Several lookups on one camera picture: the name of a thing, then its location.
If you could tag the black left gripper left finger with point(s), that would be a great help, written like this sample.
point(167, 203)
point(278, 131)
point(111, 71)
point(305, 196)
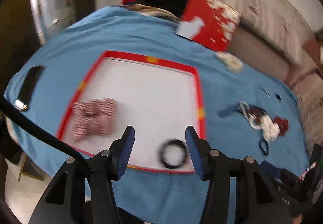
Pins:
point(120, 153)

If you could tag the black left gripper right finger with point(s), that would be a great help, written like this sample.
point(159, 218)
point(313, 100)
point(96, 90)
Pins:
point(199, 151)

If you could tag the red plaid scrunchie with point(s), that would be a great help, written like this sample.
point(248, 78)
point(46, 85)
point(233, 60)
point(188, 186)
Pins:
point(95, 117)

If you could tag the dark red dotted scrunchie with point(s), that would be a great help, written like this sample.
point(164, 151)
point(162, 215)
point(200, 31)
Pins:
point(283, 125)

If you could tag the red shallow box tray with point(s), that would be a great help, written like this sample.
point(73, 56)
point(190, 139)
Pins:
point(157, 97)

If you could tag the black hair clip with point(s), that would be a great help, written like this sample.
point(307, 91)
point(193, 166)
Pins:
point(265, 91)

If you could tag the cream white scrunchie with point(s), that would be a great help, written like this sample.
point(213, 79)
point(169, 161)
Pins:
point(233, 64)

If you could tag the small black clip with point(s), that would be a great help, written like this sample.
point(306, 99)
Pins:
point(278, 97)

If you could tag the black smartphone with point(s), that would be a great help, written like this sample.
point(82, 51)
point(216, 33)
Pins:
point(26, 91)

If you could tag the red box lid with cat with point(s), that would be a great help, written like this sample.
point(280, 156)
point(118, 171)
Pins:
point(210, 23)

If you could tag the striped pillow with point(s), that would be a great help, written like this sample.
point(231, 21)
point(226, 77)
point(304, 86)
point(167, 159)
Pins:
point(271, 25)

